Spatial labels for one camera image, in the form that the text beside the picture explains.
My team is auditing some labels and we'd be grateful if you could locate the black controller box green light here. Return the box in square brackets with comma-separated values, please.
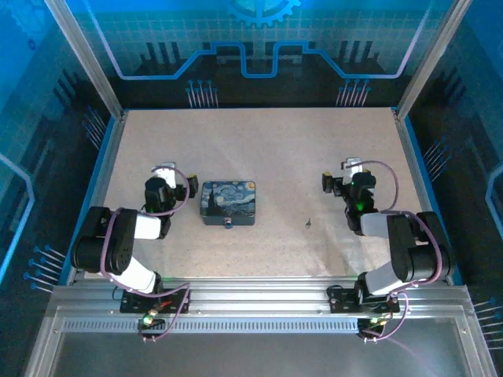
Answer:
[357, 312, 394, 335]
[137, 309, 167, 331]

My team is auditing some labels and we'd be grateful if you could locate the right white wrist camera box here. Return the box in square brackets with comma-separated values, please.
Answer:
[340, 156, 363, 184]

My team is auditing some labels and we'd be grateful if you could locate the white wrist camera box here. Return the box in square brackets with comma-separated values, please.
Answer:
[151, 161, 178, 189]
[340, 156, 363, 184]

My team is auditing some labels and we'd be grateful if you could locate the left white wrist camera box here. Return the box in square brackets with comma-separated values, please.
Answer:
[151, 161, 178, 189]

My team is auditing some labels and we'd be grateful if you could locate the aluminium table side rail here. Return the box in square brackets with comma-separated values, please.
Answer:
[391, 107, 453, 284]
[65, 111, 130, 284]

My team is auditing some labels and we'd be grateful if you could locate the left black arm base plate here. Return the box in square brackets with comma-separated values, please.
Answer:
[119, 287, 193, 315]

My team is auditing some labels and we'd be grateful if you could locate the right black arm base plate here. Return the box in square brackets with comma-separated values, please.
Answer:
[326, 284, 402, 315]

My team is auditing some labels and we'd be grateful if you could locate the aluminium mounting rail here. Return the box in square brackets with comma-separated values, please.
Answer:
[46, 276, 479, 317]

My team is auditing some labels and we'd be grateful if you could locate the slotted grey cable duct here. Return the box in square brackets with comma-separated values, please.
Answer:
[61, 317, 361, 335]

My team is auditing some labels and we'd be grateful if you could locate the aluminium frame post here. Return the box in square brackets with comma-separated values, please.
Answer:
[42, 0, 129, 119]
[395, 0, 475, 119]

